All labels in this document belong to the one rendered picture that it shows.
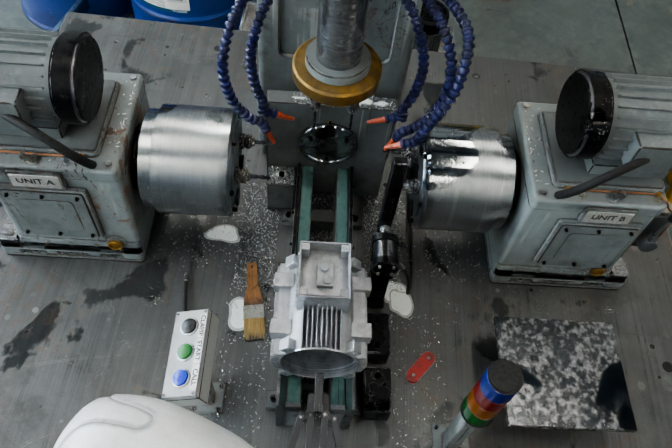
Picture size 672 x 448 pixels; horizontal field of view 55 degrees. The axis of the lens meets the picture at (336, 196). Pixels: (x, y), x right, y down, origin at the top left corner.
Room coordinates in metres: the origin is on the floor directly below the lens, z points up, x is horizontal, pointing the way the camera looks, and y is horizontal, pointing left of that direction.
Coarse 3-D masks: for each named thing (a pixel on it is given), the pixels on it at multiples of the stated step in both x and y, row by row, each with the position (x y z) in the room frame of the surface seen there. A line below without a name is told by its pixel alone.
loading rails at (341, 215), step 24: (312, 168) 1.01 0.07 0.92; (336, 192) 0.95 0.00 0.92; (288, 216) 0.92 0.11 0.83; (312, 216) 0.91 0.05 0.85; (336, 216) 0.87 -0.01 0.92; (360, 216) 0.95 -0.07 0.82; (336, 240) 0.81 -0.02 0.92; (288, 384) 0.45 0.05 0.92; (312, 384) 0.48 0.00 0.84; (336, 384) 0.46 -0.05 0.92; (288, 408) 0.40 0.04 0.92; (336, 408) 0.41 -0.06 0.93; (360, 408) 0.45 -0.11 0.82
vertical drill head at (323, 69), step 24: (336, 0) 0.92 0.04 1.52; (360, 0) 0.93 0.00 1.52; (336, 24) 0.92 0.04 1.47; (360, 24) 0.93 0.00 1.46; (312, 48) 0.97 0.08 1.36; (336, 48) 0.92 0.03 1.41; (360, 48) 0.94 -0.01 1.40; (312, 72) 0.91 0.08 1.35; (336, 72) 0.91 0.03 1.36; (360, 72) 0.92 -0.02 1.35; (312, 96) 0.88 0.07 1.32; (336, 96) 0.87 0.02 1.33; (360, 96) 0.89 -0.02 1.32
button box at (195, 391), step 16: (176, 320) 0.50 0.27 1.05; (208, 320) 0.50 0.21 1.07; (176, 336) 0.46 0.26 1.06; (192, 336) 0.46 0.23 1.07; (208, 336) 0.47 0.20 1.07; (176, 352) 0.43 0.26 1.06; (192, 352) 0.43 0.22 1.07; (208, 352) 0.44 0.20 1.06; (176, 368) 0.40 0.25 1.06; (192, 368) 0.40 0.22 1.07; (208, 368) 0.41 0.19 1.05; (192, 384) 0.37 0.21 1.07; (208, 384) 0.39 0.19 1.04; (176, 400) 0.35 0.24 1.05; (192, 400) 0.35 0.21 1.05
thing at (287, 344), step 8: (288, 256) 0.65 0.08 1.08; (296, 256) 0.65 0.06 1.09; (288, 264) 0.63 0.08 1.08; (296, 264) 0.63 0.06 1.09; (352, 264) 0.65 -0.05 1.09; (360, 264) 0.66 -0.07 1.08; (280, 344) 0.47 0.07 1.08; (288, 344) 0.46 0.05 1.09; (352, 344) 0.48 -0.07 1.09; (360, 344) 0.49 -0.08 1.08; (288, 352) 0.46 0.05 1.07; (352, 352) 0.47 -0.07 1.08; (360, 352) 0.47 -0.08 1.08; (280, 368) 0.46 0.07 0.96; (344, 376) 0.47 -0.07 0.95; (352, 376) 0.47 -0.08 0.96
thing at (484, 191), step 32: (448, 128) 0.99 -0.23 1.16; (480, 128) 1.01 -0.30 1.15; (416, 160) 0.97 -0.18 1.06; (448, 160) 0.90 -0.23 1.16; (480, 160) 0.91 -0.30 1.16; (512, 160) 0.93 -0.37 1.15; (416, 192) 0.87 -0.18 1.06; (448, 192) 0.84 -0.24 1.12; (480, 192) 0.85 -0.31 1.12; (512, 192) 0.87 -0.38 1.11; (416, 224) 0.83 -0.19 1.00; (448, 224) 0.82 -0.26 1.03; (480, 224) 0.82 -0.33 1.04
